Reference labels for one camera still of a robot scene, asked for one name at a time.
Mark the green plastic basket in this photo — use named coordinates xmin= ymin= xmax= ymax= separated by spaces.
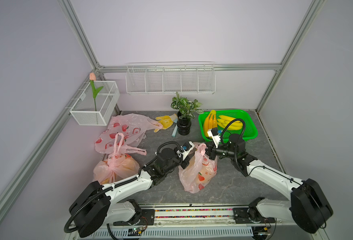
xmin=198 ymin=110 xmax=258 ymax=143

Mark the pale yellow banana bunch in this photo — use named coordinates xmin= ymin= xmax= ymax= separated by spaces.
xmin=217 ymin=114 xmax=245 ymax=131

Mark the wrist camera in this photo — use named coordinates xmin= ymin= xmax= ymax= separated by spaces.
xmin=176 ymin=141 xmax=195 ymax=161
xmin=207 ymin=127 xmax=221 ymax=148

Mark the pink strawberry plastic bag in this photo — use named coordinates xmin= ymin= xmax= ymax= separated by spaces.
xmin=94 ymin=114 xmax=163 ymax=154

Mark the white wire wall shelf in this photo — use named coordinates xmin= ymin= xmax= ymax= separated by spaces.
xmin=125 ymin=62 xmax=216 ymax=95

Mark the pink artificial tulip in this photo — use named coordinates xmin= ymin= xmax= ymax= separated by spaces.
xmin=89 ymin=73 xmax=103 ymax=111

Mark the potted plant black vase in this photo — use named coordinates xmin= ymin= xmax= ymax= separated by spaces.
xmin=170 ymin=92 xmax=204 ymax=136

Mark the light blue white tube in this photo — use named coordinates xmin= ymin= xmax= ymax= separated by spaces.
xmin=171 ymin=125 xmax=178 ymax=138

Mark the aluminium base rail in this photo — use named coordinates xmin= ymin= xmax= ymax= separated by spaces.
xmin=65 ymin=200 xmax=318 ymax=240

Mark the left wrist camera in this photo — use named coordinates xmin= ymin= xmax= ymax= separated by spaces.
xmin=176 ymin=141 xmax=195 ymax=161

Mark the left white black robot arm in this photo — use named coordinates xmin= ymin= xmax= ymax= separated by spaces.
xmin=63 ymin=141 xmax=195 ymax=238

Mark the white wire side basket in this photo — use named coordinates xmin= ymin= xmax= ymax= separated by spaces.
xmin=65 ymin=80 xmax=121 ymax=126

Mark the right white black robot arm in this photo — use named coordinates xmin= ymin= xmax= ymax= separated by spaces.
xmin=206 ymin=127 xmax=334 ymax=234

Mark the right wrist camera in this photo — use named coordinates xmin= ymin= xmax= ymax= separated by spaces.
xmin=207 ymin=127 xmax=221 ymax=148

